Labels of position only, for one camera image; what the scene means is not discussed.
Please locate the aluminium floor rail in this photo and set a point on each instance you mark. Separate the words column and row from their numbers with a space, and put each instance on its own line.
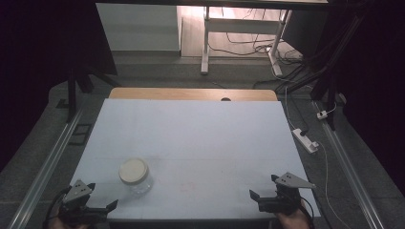
column 47, row 168
column 350, row 168

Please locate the small white adapter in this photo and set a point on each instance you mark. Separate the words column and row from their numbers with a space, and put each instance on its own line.
column 322, row 114

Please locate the white desk frame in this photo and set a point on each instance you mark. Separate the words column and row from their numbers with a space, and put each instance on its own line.
column 242, row 26

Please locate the cream round jar lid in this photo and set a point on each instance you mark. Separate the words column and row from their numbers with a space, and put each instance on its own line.
column 133, row 170

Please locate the white power strip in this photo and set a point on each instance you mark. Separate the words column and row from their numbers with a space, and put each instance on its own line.
column 305, row 140

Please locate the white board table cover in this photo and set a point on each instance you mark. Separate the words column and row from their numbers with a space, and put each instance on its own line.
column 197, row 143

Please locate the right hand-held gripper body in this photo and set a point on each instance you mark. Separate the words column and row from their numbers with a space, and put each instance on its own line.
column 281, row 203

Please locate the person's left hand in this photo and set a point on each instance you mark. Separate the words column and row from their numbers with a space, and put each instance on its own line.
column 59, row 226

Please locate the black metal stand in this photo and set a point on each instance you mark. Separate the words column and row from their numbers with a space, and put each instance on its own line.
column 328, row 73
column 72, row 95

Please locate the dark curtain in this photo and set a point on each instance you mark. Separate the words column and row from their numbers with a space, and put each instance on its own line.
column 379, row 79
column 38, row 63

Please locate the clear glass jar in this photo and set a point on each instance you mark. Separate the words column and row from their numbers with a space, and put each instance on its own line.
column 141, row 187

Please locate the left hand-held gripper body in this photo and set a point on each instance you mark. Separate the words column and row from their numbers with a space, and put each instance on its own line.
column 76, row 194

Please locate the black flat floor frame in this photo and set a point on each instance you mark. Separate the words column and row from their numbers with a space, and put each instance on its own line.
column 81, row 133

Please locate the wooden table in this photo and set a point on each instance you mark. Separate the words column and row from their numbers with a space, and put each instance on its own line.
column 178, row 94

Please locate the person's right hand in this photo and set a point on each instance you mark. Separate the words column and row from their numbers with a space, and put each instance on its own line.
column 293, row 221

